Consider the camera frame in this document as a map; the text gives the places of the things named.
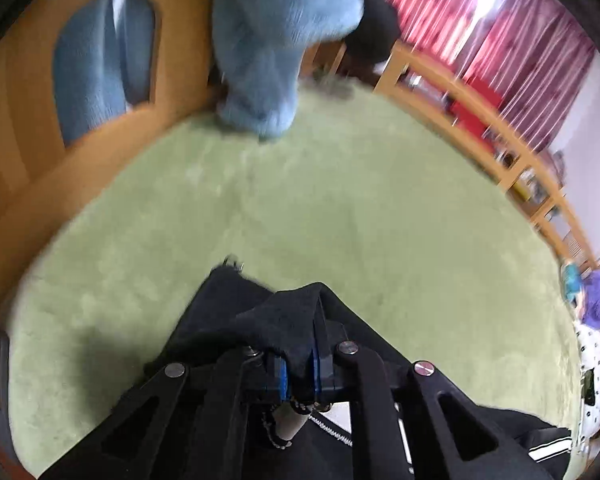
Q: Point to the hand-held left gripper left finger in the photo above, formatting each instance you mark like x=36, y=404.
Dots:
x=282, y=381

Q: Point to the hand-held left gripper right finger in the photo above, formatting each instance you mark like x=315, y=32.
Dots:
x=316, y=376

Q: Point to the black pants with white stripe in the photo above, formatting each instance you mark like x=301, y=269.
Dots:
x=280, y=320

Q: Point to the green fleece blanket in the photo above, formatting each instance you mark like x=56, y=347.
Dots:
x=330, y=210

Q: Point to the teal plush toy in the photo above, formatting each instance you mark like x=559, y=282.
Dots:
x=571, y=282

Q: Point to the white spotted cloth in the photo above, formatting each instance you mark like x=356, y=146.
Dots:
x=589, y=355

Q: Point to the light blue fluffy blanket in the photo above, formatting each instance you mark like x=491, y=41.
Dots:
x=275, y=35

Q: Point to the dark cloth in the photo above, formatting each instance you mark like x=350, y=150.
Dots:
x=377, y=25

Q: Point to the blue padded cushion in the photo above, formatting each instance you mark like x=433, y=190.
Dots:
x=87, y=75
x=137, y=45

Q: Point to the wooden bed headboard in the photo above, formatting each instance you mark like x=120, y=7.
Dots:
x=25, y=125

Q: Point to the red striped curtain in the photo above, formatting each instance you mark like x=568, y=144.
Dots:
x=530, y=60

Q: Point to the wooden bed rail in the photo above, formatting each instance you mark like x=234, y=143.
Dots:
x=480, y=110

